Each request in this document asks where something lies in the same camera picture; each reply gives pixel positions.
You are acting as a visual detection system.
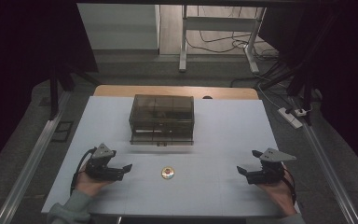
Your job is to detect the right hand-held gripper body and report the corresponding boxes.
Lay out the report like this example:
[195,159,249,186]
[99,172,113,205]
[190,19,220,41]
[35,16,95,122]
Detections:
[245,147,297,185]

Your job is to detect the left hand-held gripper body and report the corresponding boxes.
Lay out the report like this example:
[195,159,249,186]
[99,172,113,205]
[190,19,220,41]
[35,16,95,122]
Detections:
[84,143,126,182]

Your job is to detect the round gold badge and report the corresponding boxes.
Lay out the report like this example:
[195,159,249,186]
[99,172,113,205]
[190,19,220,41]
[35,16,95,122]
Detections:
[160,166,175,181]

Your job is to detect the transparent brown drawer box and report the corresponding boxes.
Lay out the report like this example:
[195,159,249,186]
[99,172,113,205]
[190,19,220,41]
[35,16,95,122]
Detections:
[128,93,196,147]

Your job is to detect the person's left hand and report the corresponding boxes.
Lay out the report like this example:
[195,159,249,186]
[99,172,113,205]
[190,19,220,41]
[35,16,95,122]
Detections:
[75,164,116,198]

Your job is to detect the person's right hand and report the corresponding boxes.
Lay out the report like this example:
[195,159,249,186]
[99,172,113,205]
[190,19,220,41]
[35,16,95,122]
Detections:
[255,172,299,217]

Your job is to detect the light blue table mat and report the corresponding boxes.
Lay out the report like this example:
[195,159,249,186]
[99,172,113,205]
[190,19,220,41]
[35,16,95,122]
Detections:
[41,95,301,218]

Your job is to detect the white power strip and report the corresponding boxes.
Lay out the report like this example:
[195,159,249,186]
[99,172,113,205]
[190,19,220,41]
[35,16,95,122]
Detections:
[277,106,304,130]

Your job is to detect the white plug adapter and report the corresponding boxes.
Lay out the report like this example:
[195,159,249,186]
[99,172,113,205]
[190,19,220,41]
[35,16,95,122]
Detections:
[293,106,313,118]

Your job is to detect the wooden table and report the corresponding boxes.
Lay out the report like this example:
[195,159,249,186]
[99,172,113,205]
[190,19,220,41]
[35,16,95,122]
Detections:
[92,84,260,101]

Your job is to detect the black metal stand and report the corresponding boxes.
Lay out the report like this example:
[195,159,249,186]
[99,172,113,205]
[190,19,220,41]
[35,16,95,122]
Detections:
[48,60,102,121]
[259,12,339,126]

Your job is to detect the dark curtain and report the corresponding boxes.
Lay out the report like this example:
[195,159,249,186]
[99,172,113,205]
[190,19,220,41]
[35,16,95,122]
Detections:
[0,0,99,179]
[258,0,358,183]

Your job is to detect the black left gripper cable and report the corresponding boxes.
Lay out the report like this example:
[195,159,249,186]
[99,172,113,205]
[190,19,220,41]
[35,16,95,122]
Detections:
[70,147,98,196]

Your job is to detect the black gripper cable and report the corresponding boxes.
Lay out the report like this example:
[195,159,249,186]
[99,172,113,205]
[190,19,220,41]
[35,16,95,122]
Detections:
[70,147,98,196]
[281,167,297,205]

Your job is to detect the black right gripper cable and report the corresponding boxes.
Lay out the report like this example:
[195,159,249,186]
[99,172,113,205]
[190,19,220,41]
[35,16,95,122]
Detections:
[281,167,297,205]

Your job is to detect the white power cable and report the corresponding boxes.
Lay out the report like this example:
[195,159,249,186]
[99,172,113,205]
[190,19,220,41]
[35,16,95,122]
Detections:
[256,83,283,110]

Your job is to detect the aluminium floor rail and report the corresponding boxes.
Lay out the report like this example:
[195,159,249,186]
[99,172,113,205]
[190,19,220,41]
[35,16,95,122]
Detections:
[300,119,358,224]
[0,90,73,224]

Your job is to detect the black floor cables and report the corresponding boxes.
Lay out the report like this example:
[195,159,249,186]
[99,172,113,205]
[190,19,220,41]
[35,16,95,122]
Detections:
[186,6,279,62]

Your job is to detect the white desk frame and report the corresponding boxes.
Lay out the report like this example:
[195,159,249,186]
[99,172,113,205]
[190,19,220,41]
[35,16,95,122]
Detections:
[178,4,267,75]

